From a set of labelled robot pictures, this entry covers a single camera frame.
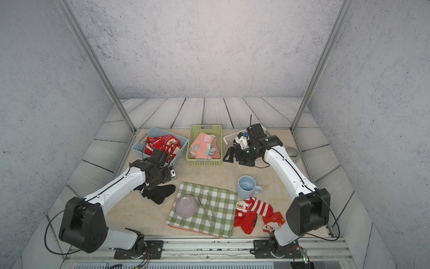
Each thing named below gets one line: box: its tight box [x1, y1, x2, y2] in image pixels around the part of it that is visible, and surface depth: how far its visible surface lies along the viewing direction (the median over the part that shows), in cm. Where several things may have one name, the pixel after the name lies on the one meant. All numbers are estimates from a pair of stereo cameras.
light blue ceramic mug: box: [236, 174, 264, 199], surface depth 88 cm
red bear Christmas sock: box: [144, 134, 182, 164], surface depth 106 cm
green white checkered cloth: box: [165, 181, 238, 238], surface depth 84 cm
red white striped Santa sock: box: [234, 196, 274, 224], surface depth 86 cm
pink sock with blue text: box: [189, 132, 221, 160], surface depth 104 cm
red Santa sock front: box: [262, 211, 286, 234], surface depth 80 cm
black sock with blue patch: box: [133, 184, 176, 205], surface depth 90 cm
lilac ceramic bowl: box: [174, 194, 198, 219], surface depth 83 cm
